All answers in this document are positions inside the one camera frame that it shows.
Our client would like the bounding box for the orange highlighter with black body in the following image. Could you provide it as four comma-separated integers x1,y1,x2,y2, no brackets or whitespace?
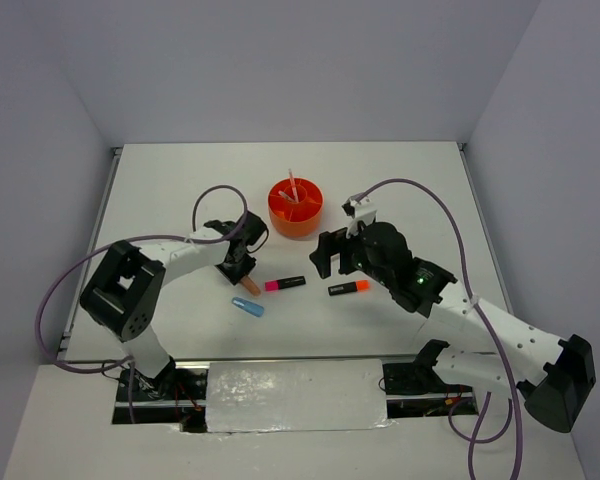
328,280,370,297

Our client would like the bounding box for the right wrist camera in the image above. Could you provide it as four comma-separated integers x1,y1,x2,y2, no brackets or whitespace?
342,194,377,238

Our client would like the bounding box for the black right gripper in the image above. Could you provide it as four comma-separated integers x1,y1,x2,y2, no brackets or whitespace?
309,225,392,287

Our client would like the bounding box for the orange round compartment organizer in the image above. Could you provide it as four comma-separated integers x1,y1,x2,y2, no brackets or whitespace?
267,178,324,238

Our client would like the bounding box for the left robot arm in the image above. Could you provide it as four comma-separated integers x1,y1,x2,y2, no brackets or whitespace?
79,212,268,399

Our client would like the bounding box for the silver foil covered panel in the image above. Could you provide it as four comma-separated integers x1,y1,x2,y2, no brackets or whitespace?
205,359,390,433

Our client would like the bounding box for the orange capsule eraser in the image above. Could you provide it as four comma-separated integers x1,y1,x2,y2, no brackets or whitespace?
241,276,261,297

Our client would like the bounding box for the pink highlighter with black cap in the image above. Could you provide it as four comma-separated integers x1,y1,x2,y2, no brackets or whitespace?
264,275,306,292

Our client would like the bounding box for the clear white pen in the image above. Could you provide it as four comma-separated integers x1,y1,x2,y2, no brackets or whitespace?
278,190,297,204

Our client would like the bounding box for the blue capsule eraser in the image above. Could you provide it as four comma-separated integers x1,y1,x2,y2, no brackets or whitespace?
231,297,265,318

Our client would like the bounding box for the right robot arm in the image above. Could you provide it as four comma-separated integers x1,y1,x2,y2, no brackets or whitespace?
309,222,596,433

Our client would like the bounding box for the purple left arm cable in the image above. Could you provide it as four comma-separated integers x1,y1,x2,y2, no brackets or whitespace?
33,185,251,426

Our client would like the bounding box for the thin orange pen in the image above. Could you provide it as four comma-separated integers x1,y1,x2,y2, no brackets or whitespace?
288,168,300,204

